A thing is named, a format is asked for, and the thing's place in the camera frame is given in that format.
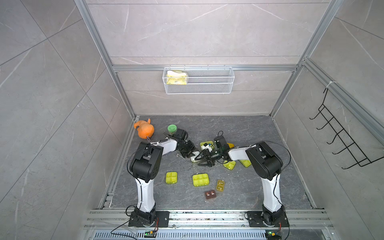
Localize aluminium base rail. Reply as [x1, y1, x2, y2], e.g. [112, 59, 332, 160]
[79, 209, 339, 240]

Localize brown small pillbox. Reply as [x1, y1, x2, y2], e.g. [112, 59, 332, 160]
[204, 190, 217, 200]

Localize yellow packet in basket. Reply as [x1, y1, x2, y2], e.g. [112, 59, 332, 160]
[166, 70, 189, 85]

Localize small green pillbox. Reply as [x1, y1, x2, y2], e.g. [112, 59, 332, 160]
[190, 152, 201, 163]
[165, 172, 178, 184]
[223, 161, 236, 171]

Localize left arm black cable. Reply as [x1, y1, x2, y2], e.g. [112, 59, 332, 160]
[125, 140, 169, 181]

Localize large green six-cell pillbox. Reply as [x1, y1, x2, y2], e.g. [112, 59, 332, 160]
[193, 174, 210, 187]

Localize white wire wall basket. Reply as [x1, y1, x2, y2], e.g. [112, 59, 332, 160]
[162, 67, 235, 95]

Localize green lidded round jar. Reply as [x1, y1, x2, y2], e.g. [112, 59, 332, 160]
[167, 124, 178, 135]

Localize orange plush toy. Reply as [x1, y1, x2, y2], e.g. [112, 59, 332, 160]
[134, 119, 155, 141]

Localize yellow small pillbox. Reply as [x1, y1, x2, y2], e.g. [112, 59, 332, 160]
[216, 180, 225, 192]

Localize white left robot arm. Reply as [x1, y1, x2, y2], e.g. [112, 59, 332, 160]
[128, 129, 199, 225]

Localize black wall hook rack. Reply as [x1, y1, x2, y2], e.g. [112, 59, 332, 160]
[310, 88, 384, 170]

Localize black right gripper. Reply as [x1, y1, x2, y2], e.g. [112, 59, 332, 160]
[195, 149, 223, 167]

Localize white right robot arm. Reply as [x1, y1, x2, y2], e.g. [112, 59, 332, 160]
[194, 136, 286, 226]

